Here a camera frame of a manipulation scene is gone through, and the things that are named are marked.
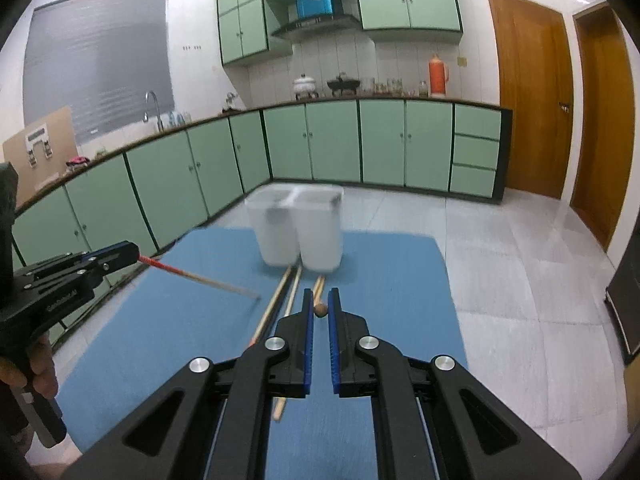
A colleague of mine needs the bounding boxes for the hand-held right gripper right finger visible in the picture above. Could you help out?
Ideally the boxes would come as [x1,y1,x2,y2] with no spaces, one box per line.
[327,287,583,480]

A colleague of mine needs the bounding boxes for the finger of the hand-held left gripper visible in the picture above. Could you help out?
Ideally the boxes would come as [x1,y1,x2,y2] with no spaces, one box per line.
[15,241,141,281]
[75,258,140,288]

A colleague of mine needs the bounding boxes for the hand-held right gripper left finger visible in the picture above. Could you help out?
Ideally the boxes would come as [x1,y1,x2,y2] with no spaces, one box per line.
[60,301,316,480]

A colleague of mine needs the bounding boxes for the round-ended wooden stick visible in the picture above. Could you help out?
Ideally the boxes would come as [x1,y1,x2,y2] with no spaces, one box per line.
[312,275,329,319]

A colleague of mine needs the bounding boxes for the plain wooden chopstick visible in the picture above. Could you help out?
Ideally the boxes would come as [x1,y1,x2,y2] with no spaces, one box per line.
[248,265,294,348]
[272,265,304,423]

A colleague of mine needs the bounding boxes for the red-tipped wooden chopstick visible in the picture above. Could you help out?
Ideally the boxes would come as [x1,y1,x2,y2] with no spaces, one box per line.
[139,255,262,301]

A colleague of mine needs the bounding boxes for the white two-compartment utensil container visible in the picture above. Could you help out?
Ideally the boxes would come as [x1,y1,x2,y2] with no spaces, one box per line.
[245,183,346,273]

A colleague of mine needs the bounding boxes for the person's left hand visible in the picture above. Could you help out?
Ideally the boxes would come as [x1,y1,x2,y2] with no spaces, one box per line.
[0,335,59,402]

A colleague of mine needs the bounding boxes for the blue mat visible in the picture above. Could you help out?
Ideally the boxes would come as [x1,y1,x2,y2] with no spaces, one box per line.
[55,227,469,480]

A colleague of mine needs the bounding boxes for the green sink base cabinets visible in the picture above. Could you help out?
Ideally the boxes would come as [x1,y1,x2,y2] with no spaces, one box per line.
[10,110,273,353]

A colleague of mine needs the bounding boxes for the cardboard box on counter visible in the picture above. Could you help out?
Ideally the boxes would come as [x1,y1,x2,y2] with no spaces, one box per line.
[2,106,79,194]

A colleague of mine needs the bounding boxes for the steel kitchen faucet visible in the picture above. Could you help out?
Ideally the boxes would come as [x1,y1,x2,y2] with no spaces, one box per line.
[144,91,164,134]

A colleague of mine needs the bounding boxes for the grey window blind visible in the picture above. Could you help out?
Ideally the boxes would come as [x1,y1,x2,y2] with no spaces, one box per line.
[22,0,176,147]

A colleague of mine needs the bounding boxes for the green stove base cabinets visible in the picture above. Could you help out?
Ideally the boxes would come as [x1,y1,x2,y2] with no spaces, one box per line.
[262,99,454,191]

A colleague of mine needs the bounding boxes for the green drawer stack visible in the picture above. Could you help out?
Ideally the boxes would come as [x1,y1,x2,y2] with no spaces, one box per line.
[448,102,504,200]

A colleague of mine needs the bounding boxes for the white cooking pot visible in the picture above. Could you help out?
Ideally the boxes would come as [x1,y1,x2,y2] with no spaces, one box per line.
[292,74,319,100]

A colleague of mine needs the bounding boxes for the black wok with lid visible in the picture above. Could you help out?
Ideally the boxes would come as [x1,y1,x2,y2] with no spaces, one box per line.
[327,73,360,97]

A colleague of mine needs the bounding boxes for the row of glass jars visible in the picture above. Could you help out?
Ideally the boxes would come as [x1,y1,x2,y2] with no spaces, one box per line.
[360,77,431,97]

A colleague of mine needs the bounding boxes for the orange thermos flask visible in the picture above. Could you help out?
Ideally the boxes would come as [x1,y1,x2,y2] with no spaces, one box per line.
[428,54,450,97]

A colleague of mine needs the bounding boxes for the black range hood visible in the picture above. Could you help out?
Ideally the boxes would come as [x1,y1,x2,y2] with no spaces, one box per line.
[271,14,364,41]

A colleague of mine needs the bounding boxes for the blue range hood chimney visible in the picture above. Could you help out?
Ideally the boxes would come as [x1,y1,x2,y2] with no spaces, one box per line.
[295,0,335,19]

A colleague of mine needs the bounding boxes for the closed wooden door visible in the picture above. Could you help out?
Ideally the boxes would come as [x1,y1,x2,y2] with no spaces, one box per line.
[486,0,575,201]

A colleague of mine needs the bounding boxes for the green angled wall cabinet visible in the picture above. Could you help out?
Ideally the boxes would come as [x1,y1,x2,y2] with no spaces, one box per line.
[216,0,294,67]

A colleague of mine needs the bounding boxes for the wooden door with frame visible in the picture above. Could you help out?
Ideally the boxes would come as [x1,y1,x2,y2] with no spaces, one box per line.
[570,2,637,253]

